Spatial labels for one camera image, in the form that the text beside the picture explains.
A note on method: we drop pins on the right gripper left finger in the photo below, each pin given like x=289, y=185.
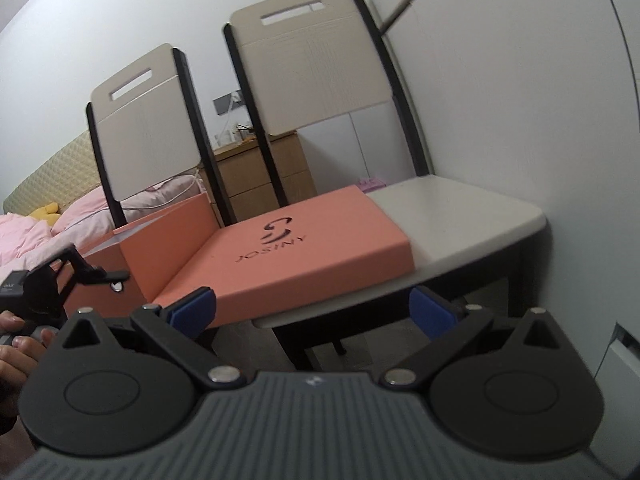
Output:
x=173, y=331

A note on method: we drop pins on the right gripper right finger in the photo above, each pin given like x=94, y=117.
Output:
x=451, y=330

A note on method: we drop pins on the orange box lid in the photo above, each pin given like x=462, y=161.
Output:
x=293, y=257

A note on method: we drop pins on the person left hand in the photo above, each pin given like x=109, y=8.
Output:
x=18, y=360

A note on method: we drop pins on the pink duvet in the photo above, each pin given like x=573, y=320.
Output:
x=21, y=234

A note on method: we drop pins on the orange open storage box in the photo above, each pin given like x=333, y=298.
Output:
x=152, y=249

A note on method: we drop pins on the yellow plush toy on bed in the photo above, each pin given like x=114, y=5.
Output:
x=49, y=213

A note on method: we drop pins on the pink pillow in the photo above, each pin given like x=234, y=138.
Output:
x=89, y=216

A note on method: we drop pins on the beige quilted headboard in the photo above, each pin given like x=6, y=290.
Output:
x=64, y=178

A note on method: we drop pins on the pink carton box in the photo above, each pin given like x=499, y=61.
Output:
x=368, y=185

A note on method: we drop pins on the wooden drawer cabinet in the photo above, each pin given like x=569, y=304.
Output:
x=247, y=181

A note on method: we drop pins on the left beige chair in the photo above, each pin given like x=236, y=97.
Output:
x=146, y=126

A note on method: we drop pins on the beige chair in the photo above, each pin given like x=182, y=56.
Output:
x=300, y=62
x=146, y=126

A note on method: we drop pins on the right beige chair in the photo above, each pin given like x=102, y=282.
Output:
x=300, y=62

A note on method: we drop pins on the wall power socket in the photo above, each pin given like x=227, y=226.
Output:
x=230, y=101

